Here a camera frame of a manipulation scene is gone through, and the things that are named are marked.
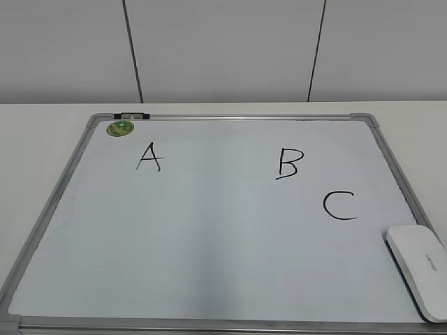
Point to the white whiteboard eraser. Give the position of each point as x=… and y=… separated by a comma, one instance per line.
x=422, y=260

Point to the green round magnet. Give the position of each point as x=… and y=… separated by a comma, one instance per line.
x=120, y=128

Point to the white board with metal frame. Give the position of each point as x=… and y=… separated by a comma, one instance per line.
x=221, y=225

